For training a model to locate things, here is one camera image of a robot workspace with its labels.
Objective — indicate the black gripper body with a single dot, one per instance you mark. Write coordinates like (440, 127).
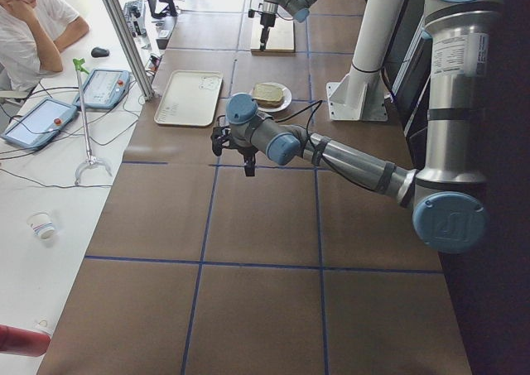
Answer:
(265, 21)
(248, 156)

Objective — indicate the brown bread slice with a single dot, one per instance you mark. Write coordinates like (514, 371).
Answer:
(269, 93)

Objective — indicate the white round plate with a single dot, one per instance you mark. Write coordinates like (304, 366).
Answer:
(286, 101)

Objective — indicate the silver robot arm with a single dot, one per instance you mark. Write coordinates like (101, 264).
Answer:
(297, 9)
(444, 194)

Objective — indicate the toast slice on plate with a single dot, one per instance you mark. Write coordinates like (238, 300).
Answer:
(269, 104)

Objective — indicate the wooden cutting board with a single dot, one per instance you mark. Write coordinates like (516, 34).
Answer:
(281, 38)

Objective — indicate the cream bear serving tray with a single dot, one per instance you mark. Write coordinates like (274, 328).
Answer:
(190, 99)

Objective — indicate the far blue teach pendant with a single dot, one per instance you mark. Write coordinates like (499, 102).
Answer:
(103, 89)

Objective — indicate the blue teach pendant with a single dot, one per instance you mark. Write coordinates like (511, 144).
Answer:
(40, 125)
(103, 89)

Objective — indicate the black computer mouse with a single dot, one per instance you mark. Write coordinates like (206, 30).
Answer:
(99, 52)

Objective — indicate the white paper cup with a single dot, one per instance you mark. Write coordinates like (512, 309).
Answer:
(42, 225)

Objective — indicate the near blue teach pendant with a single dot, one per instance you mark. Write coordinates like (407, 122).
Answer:
(40, 125)

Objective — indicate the person in white shirt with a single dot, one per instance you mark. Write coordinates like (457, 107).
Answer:
(34, 33)

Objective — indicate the red bottle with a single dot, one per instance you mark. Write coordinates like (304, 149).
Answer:
(16, 341)

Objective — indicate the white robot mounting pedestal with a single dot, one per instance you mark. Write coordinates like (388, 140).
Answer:
(359, 96)

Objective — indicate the aluminium frame post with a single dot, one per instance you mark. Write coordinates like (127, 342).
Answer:
(115, 13)

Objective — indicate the green handled reacher grabber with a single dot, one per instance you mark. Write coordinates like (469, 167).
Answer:
(91, 160)

